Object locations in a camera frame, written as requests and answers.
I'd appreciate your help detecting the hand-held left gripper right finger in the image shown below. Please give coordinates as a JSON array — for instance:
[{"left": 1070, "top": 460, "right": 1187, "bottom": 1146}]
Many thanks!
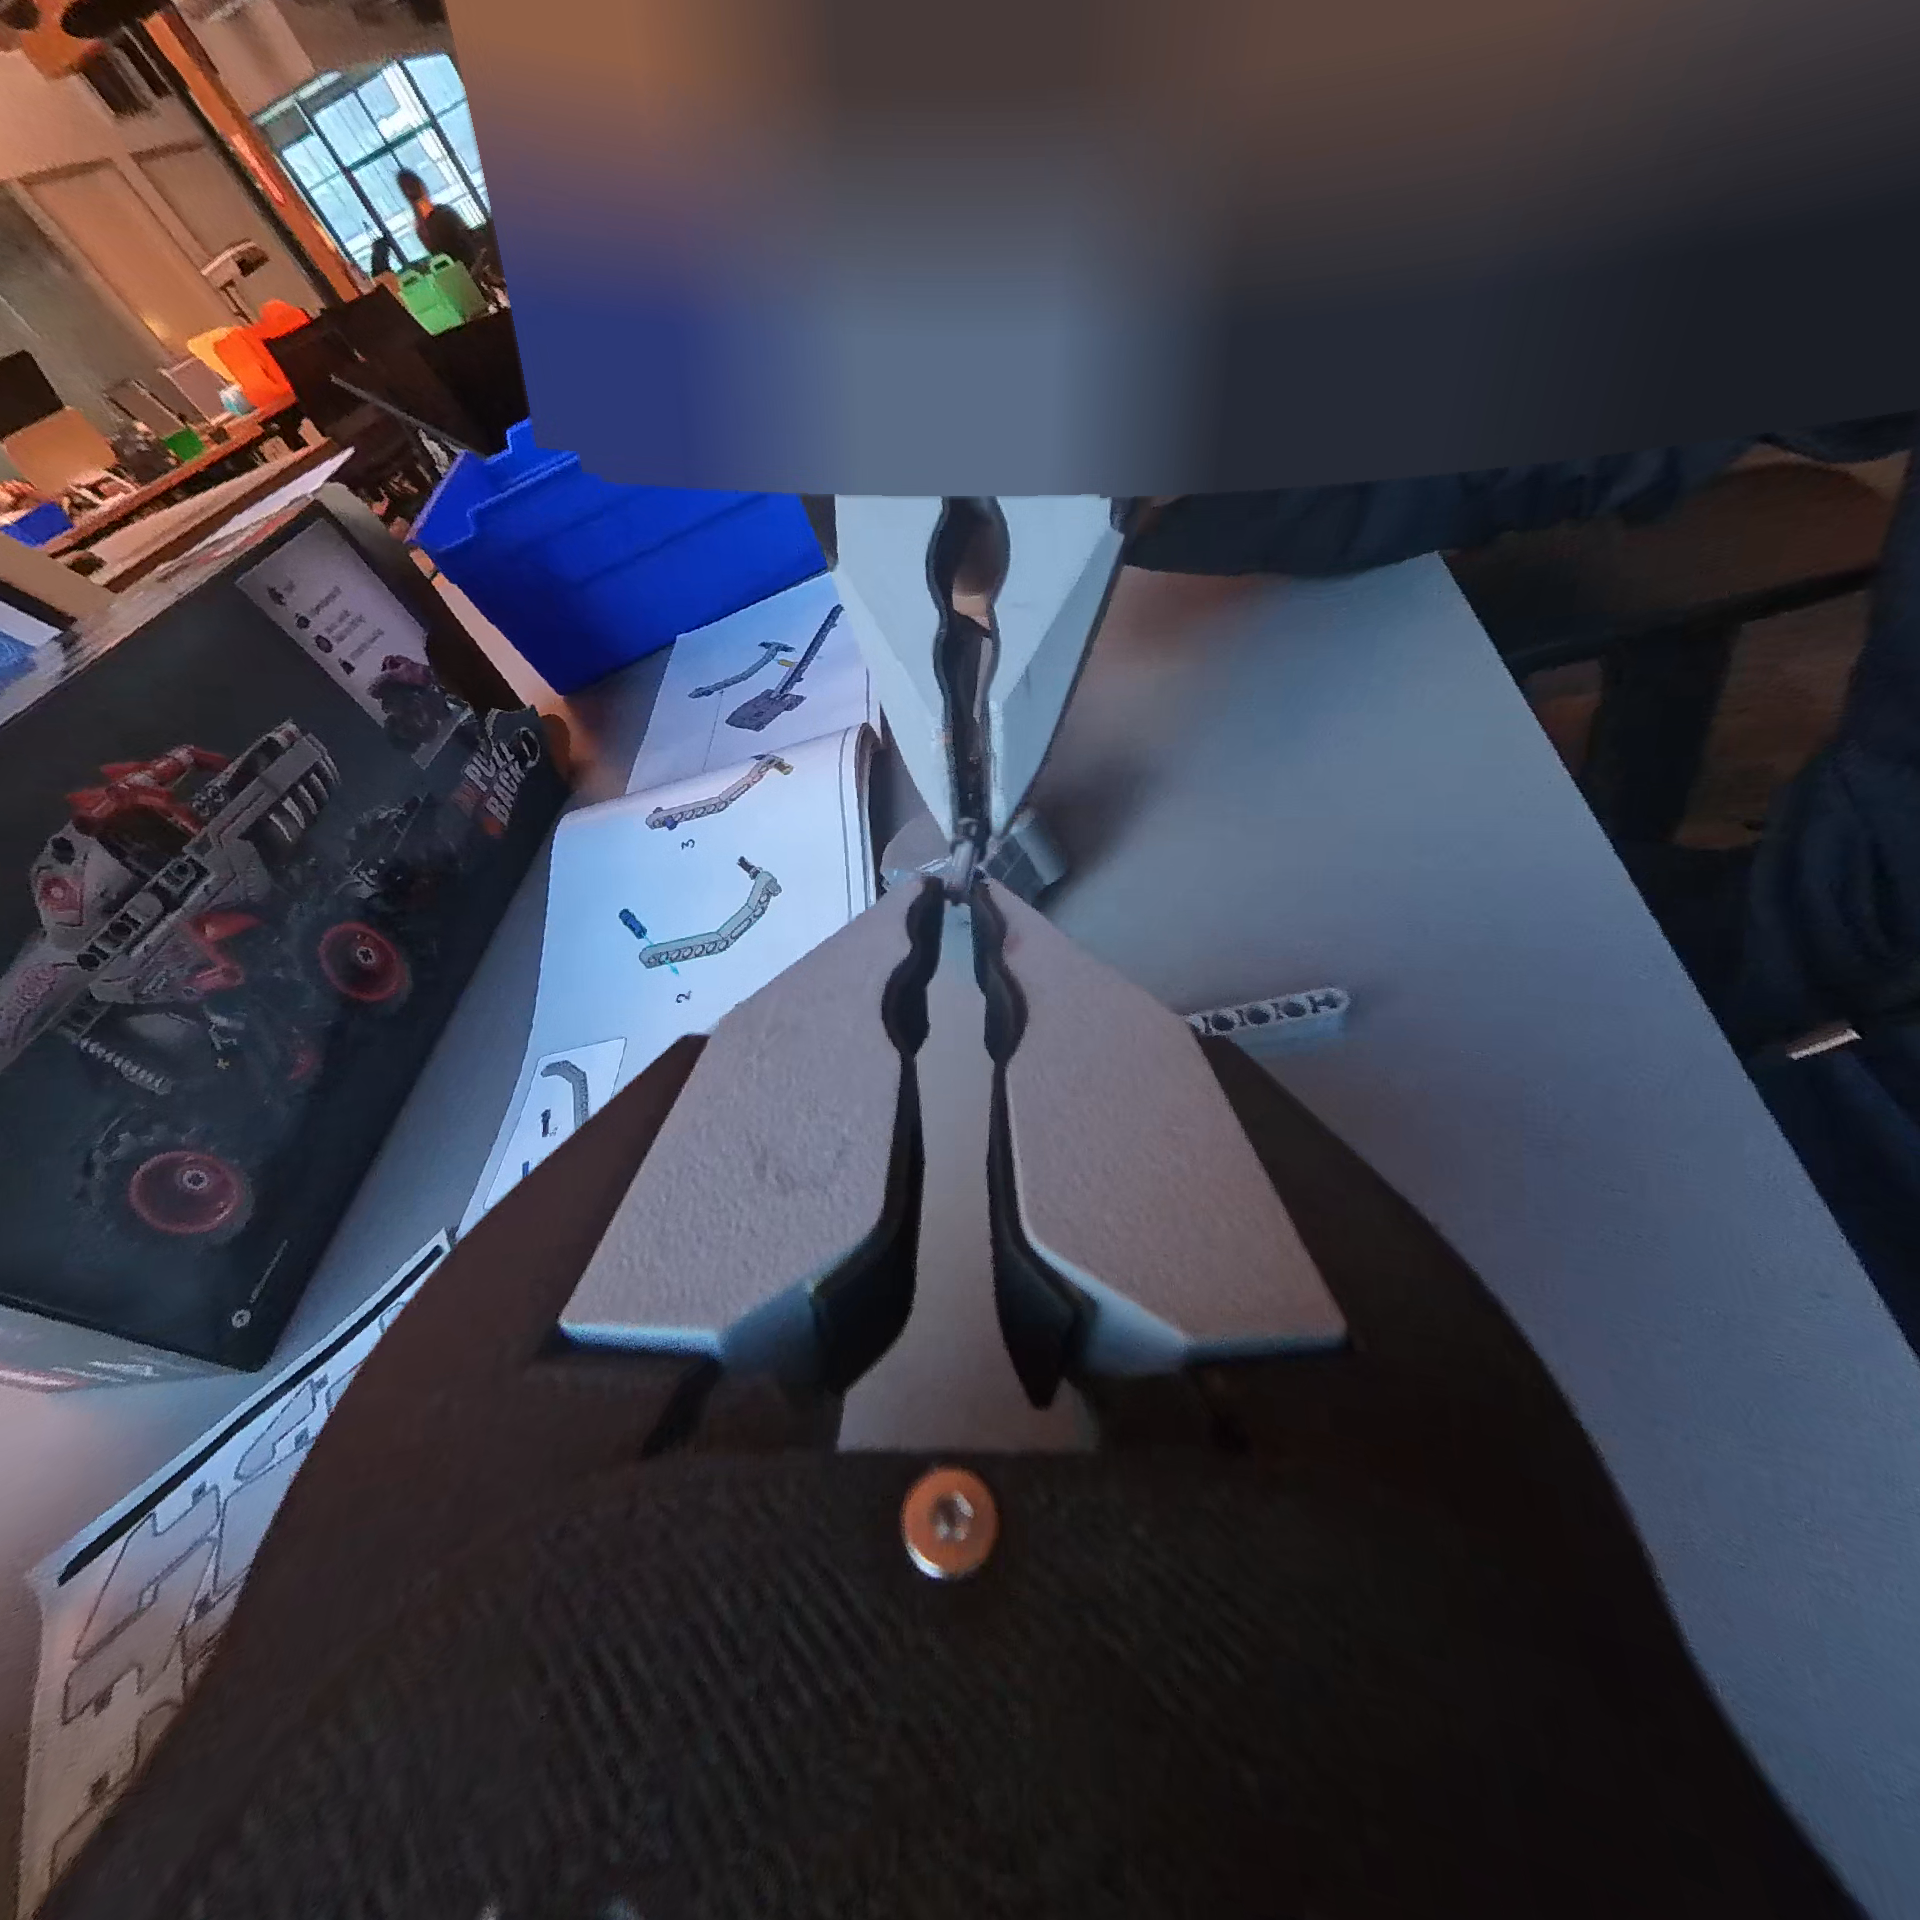
[{"left": 967, "top": 882, "right": 1351, "bottom": 1408}]

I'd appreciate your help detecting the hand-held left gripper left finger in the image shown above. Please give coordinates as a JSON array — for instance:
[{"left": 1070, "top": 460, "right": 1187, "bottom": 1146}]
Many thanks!
[{"left": 555, "top": 882, "right": 944, "bottom": 1395}]

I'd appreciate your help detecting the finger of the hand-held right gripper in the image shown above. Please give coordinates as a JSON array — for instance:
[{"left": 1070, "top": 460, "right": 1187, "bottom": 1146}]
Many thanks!
[
  {"left": 972, "top": 496, "right": 1128, "bottom": 846},
  {"left": 830, "top": 496, "right": 965, "bottom": 846}
]

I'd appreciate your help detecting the small lego connector piece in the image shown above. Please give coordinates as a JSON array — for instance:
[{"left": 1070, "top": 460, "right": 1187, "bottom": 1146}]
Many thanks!
[{"left": 884, "top": 837, "right": 993, "bottom": 906}]

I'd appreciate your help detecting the person's right forearm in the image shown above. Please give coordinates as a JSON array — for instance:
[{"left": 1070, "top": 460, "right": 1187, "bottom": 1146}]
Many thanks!
[{"left": 1118, "top": 433, "right": 1920, "bottom": 580}]

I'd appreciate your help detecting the light grey lego beam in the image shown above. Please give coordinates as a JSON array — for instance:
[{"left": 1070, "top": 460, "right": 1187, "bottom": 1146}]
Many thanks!
[{"left": 1181, "top": 984, "right": 1355, "bottom": 1043}]

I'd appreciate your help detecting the dark grey lego piece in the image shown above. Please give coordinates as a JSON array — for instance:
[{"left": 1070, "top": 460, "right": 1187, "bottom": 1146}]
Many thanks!
[{"left": 983, "top": 814, "right": 1076, "bottom": 906}]

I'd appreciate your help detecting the lego instruction booklet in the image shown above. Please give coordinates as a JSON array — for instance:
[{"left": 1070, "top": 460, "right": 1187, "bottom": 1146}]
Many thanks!
[{"left": 454, "top": 596, "right": 888, "bottom": 1250}]

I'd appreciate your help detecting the black lego set box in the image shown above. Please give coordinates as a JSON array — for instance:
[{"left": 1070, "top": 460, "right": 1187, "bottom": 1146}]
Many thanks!
[{"left": 0, "top": 478, "right": 576, "bottom": 1376}]

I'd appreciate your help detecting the large blue plastic bin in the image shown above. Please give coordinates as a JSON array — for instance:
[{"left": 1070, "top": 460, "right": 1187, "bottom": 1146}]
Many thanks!
[{"left": 409, "top": 417, "right": 832, "bottom": 696}]

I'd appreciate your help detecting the green plastic bin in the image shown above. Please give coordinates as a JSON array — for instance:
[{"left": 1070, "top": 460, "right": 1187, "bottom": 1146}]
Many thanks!
[{"left": 393, "top": 251, "right": 500, "bottom": 337}]

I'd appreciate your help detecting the black monitor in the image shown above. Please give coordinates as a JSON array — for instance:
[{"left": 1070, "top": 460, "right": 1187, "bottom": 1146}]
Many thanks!
[{"left": 267, "top": 282, "right": 527, "bottom": 460}]

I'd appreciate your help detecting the orange plastic bin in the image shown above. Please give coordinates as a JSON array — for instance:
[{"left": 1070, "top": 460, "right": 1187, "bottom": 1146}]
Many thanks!
[{"left": 183, "top": 297, "right": 327, "bottom": 409}]

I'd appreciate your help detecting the outline drawing paper sheet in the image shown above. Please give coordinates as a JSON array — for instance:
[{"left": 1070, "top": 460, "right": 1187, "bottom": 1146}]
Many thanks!
[{"left": 28, "top": 1227, "right": 454, "bottom": 1910}]

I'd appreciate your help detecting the person's torso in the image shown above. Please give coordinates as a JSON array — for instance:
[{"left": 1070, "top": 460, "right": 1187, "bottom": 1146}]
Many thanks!
[{"left": 1725, "top": 451, "right": 1920, "bottom": 1314}]

